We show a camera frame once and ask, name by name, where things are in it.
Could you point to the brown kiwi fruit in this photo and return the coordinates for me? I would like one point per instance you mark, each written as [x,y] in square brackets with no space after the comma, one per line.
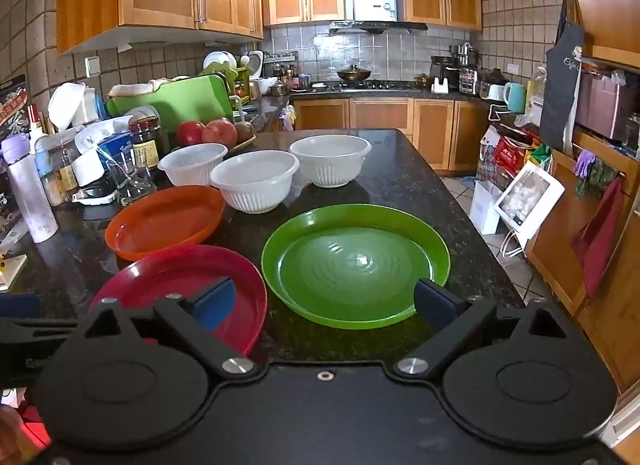
[244,132]

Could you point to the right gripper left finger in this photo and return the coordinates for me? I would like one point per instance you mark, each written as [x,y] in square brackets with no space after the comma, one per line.
[191,322]

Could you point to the orange plastic plate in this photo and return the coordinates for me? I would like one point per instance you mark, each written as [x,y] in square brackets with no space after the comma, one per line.
[171,217]

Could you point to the yellow fruit tray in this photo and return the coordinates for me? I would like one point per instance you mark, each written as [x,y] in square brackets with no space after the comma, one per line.
[242,145]

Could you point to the red hanging towel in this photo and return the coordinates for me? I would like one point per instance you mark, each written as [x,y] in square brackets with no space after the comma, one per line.
[593,244]

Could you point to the teal electric kettle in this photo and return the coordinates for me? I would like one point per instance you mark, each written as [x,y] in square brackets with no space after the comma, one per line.
[514,95]

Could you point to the dark jar red lid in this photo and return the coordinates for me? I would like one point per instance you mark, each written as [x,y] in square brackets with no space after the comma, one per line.
[145,134]

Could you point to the clear glass cup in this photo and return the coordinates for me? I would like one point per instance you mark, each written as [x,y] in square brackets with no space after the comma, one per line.
[133,183]

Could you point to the white windowed box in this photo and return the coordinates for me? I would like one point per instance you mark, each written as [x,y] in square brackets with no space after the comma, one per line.
[528,201]

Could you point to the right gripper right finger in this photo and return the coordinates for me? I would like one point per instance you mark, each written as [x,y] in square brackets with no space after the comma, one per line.
[456,322]

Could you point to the black wok on stove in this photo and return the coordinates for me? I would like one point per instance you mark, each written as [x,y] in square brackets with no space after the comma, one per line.
[353,74]

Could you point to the red apple right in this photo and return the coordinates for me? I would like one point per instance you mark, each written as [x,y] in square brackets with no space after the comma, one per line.
[220,131]

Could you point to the red apple left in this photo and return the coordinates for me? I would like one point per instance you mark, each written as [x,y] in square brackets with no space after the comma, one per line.
[190,133]

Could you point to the green plastic plate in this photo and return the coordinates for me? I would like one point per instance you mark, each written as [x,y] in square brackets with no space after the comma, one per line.
[353,266]

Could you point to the blue carton box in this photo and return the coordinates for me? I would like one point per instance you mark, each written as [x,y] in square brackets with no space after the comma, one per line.
[118,146]

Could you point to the white ribbed bowl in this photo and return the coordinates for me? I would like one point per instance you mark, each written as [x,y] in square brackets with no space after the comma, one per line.
[331,161]
[255,182]
[191,166]

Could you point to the lilac water bottle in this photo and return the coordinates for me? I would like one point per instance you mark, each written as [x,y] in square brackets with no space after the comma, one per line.
[27,188]

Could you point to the green cutting board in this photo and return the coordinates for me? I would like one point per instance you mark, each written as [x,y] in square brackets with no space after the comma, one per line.
[200,98]

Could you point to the dark hanging apron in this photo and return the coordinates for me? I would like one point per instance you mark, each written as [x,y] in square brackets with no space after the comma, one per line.
[564,66]

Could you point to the red apple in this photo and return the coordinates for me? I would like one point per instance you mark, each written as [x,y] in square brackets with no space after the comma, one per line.
[220,131]
[190,133]

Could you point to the magenta plastic plate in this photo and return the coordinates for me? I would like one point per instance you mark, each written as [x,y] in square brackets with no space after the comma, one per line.
[186,270]

